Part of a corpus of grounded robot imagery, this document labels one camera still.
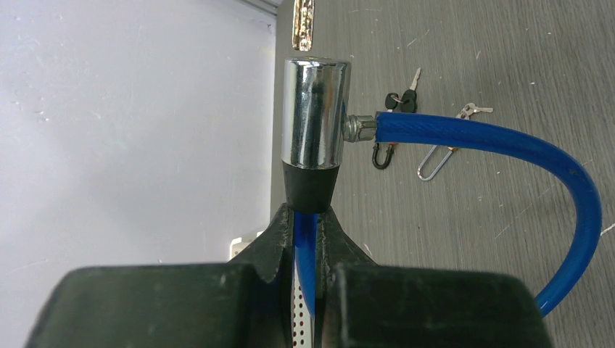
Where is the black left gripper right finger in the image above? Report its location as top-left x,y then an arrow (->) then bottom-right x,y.
317,210 -> 551,347

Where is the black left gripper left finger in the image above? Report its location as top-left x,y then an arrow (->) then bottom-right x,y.
25,205 -> 293,347

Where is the orange black padlock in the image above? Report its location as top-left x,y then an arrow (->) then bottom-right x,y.
371,142 -> 397,170

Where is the brass padlock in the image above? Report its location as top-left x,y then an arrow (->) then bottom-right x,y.
416,144 -> 460,183

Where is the black headed key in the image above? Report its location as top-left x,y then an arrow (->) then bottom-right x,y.
384,68 -> 421,113

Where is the blue cable lock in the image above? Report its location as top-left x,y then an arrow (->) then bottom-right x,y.
281,57 -> 602,315

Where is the silver key bunch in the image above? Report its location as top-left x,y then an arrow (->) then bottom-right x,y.
456,103 -> 494,120

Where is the white perforated plastic basket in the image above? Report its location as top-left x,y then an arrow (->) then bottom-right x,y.
228,232 -> 315,347

